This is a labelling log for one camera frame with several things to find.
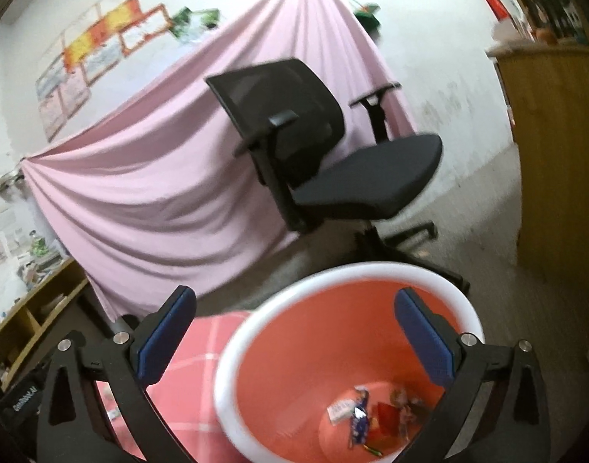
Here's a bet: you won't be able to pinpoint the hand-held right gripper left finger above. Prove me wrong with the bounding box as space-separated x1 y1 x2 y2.
34 286 199 463

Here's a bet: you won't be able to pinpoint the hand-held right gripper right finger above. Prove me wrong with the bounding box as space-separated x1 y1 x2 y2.
393 287 553 463

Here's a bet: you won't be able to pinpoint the orange bin with white rim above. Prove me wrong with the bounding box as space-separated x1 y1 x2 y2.
213 261 484 463

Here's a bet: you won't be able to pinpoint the low wooden shelf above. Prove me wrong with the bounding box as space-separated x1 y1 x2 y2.
0 258 100 391

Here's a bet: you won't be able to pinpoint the green plant ornament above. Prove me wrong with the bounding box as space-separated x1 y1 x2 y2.
27 231 51 256

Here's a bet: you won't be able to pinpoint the pink hanging cloth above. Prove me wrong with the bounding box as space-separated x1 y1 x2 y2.
22 0 418 321

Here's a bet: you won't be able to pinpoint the black office chair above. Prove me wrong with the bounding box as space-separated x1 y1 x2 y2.
205 58 471 295

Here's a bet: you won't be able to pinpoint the tall wooden cabinet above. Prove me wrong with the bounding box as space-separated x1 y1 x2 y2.
484 41 589 309

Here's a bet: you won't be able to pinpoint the red hanging ornament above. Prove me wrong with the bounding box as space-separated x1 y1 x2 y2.
478 0 510 22

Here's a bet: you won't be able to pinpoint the printed wall paper sheets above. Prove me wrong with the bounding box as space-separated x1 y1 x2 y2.
0 203 25 271

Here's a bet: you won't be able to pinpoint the row of wall pictures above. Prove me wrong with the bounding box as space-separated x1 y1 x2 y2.
34 0 191 143

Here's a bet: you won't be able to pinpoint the green wall picture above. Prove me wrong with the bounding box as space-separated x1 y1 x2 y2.
169 6 225 42

